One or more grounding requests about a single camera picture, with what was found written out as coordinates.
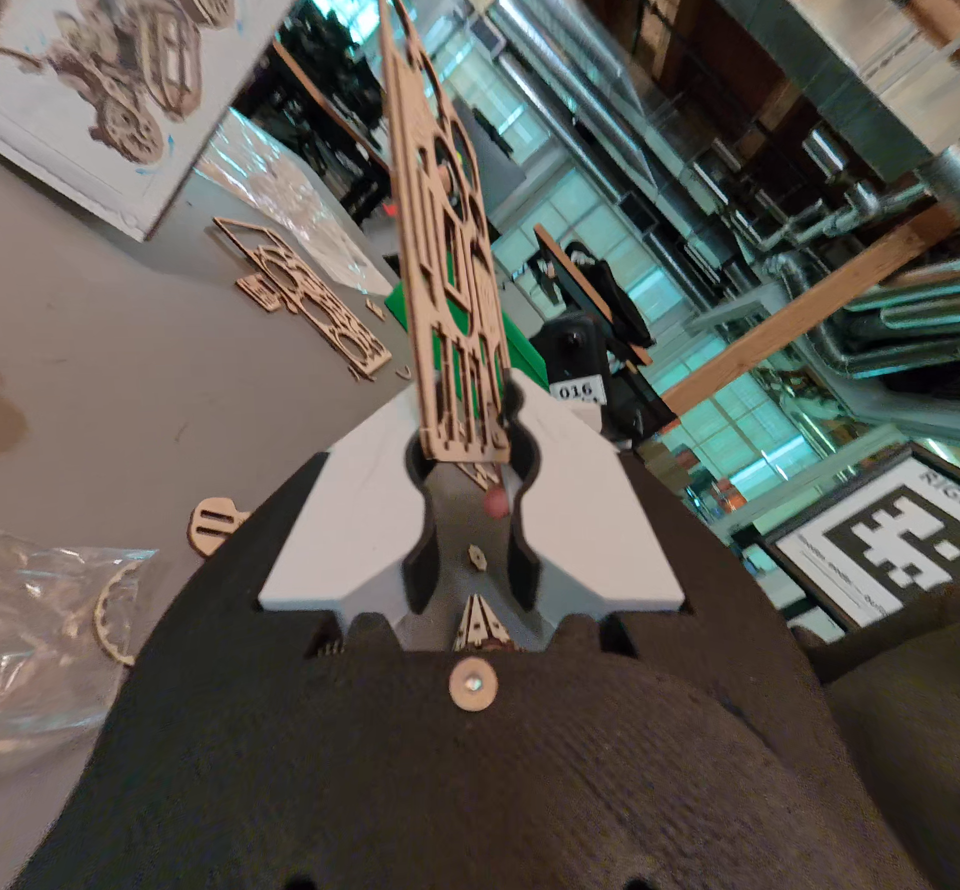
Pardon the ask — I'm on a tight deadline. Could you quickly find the green plastic bin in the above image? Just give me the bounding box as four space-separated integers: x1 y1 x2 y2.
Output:
382 230 550 398

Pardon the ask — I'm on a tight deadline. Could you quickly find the clear plastic wrap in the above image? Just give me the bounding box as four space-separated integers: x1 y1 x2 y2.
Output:
193 106 402 299

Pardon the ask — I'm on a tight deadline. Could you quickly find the wooden ring piece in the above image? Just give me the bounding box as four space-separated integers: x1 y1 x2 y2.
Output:
93 560 147 668

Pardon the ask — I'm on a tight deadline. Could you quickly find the grey desk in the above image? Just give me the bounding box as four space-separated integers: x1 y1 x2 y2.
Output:
0 159 541 779

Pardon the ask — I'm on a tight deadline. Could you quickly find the rounded two-slot wooden piece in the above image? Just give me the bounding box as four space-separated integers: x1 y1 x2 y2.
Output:
187 496 252 557

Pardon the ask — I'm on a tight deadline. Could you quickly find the black jacket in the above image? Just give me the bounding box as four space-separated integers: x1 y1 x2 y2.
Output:
564 239 655 350

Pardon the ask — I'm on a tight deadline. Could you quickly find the wooden puzzle sheet with arcs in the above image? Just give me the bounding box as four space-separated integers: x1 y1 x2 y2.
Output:
212 215 395 381

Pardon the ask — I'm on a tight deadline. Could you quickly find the background wooden desk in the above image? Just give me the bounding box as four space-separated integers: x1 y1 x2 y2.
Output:
534 224 654 368

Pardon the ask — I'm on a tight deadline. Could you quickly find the small gridded wooden piece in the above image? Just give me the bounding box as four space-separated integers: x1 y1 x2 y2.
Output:
234 271 280 315

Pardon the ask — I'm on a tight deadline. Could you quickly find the framed tag card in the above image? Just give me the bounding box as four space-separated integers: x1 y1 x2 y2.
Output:
756 446 960 630

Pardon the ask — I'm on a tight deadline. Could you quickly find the printed model kit box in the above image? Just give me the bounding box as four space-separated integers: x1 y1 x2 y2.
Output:
0 0 316 242

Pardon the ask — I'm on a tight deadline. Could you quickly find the assembled wooden model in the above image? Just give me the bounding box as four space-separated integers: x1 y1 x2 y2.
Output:
452 594 520 653

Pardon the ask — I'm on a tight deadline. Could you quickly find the rectangular metal duct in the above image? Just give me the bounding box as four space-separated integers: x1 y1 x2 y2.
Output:
660 0 946 182

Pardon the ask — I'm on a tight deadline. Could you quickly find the round spiral metal duct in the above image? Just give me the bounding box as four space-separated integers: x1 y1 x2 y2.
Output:
420 0 661 186

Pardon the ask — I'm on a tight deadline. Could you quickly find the clear plastic bag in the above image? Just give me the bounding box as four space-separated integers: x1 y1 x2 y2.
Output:
0 530 160 756

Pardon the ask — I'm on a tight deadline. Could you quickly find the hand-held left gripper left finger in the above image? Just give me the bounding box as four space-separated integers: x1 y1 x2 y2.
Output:
257 386 444 617

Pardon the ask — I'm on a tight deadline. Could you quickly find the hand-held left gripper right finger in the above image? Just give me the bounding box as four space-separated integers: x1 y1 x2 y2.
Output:
504 371 687 633

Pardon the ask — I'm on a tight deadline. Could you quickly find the long slotted wooden puzzle sheet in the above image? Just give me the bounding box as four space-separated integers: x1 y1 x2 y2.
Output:
373 0 515 467

